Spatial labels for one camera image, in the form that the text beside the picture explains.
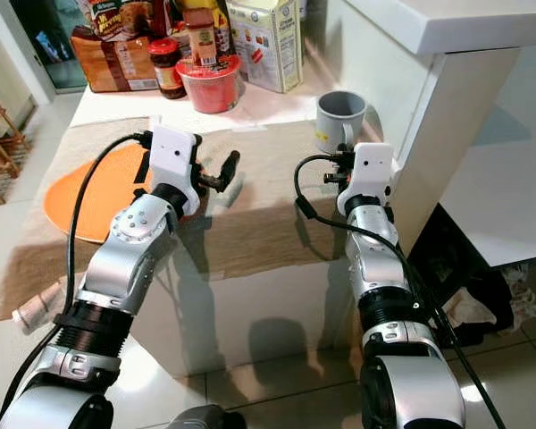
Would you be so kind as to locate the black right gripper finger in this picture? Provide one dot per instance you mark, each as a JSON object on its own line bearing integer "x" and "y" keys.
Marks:
{"x": 330, "y": 178}

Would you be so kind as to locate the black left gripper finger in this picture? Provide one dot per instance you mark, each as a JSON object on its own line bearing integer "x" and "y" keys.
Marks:
{"x": 228, "y": 170}
{"x": 143, "y": 168}

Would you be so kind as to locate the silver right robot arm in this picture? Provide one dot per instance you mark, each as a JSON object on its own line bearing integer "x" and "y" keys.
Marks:
{"x": 380, "y": 259}

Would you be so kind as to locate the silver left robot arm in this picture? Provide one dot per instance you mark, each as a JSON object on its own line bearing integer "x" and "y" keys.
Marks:
{"x": 125, "y": 259}

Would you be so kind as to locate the grey mug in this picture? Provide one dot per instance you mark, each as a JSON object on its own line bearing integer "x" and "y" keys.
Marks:
{"x": 335, "y": 130}

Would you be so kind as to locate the orange plate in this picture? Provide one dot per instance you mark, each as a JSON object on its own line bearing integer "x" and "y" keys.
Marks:
{"x": 89, "y": 201}

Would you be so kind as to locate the beige tablecloth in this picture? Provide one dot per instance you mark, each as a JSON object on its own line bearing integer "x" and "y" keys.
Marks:
{"x": 259, "y": 232}

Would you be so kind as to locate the red noodle cup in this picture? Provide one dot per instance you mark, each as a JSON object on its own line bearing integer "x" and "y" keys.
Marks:
{"x": 210, "y": 89}

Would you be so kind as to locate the jar with red lid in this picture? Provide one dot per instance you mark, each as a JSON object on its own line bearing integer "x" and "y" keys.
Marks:
{"x": 166, "y": 71}

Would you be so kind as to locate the brown bread bag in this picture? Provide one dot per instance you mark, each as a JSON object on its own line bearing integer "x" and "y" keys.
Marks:
{"x": 112, "y": 63}

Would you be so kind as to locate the white drink carton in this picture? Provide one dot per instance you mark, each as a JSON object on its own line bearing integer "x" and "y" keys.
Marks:
{"x": 263, "y": 45}

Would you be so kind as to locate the sauce bottle with orange label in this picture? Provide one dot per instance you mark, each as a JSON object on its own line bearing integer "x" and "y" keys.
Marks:
{"x": 201, "y": 40}

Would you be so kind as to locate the yellow red food packet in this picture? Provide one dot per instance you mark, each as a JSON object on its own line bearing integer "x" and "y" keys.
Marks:
{"x": 121, "y": 18}

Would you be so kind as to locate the white table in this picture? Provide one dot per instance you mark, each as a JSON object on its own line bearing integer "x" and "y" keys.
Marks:
{"x": 268, "y": 322}

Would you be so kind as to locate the glass door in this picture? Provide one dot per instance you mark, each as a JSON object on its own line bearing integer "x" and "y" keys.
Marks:
{"x": 45, "y": 45}

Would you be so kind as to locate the crumpled white paper cup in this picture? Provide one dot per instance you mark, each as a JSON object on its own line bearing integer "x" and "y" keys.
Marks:
{"x": 36, "y": 311}

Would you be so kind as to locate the black bag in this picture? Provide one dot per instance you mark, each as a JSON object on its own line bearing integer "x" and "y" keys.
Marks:
{"x": 482, "y": 308}

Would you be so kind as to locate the white counter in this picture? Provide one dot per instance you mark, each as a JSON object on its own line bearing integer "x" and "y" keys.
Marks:
{"x": 464, "y": 22}

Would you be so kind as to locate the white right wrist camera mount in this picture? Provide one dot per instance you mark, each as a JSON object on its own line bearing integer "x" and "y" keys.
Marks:
{"x": 371, "y": 170}

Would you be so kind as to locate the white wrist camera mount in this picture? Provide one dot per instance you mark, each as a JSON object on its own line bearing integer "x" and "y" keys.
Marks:
{"x": 371, "y": 170}
{"x": 174, "y": 156}

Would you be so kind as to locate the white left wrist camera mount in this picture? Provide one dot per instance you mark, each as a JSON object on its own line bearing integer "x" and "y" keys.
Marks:
{"x": 174, "y": 156}

